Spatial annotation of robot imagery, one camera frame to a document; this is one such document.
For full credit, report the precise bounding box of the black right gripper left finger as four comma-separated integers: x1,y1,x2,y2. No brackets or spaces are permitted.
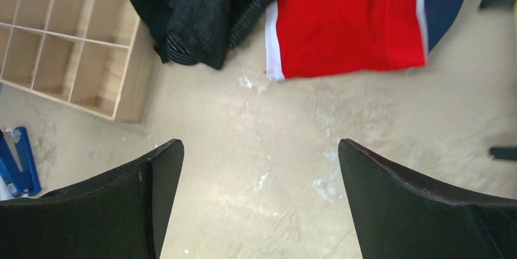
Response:
1,139,184,258

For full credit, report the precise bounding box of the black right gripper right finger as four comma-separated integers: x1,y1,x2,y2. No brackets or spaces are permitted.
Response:
338,139,516,258

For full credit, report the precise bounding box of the black striped underwear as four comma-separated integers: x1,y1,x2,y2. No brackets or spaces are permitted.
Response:
130,0,275,70

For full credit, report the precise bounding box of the red white blue underwear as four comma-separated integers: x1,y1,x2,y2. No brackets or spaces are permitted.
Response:
265,0,464,81

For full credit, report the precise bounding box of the blue marker pen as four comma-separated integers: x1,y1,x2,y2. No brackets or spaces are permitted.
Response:
1,126,41,200

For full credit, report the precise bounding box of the wooden compartment tray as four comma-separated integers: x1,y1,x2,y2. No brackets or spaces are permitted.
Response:
1,0,156,122

